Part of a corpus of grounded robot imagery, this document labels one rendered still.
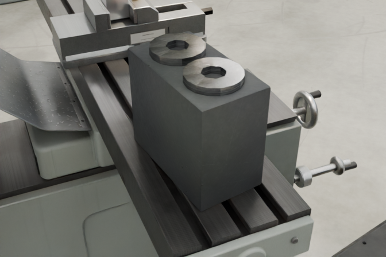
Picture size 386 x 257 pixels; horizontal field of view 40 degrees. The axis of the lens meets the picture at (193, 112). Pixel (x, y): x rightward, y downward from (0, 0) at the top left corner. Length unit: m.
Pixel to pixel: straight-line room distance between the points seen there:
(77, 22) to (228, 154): 0.60
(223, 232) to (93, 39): 0.59
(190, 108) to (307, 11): 3.22
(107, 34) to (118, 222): 0.46
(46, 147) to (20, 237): 0.24
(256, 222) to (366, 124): 1.98
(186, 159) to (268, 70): 2.34
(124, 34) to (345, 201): 1.36
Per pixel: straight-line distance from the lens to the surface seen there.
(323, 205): 2.25
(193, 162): 0.78
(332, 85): 3.03
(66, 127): 1.13
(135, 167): 0.91
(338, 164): 1.59
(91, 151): 1.19
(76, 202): 1.26
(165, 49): 0.83
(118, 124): 1.01
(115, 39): 1.22
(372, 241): 1.32
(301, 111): 1.59
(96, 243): 1.38
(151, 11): 1.22
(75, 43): 1.20
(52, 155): 1.17
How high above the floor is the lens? 1.53
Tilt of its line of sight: 34 degrees down
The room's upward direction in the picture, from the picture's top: straight up
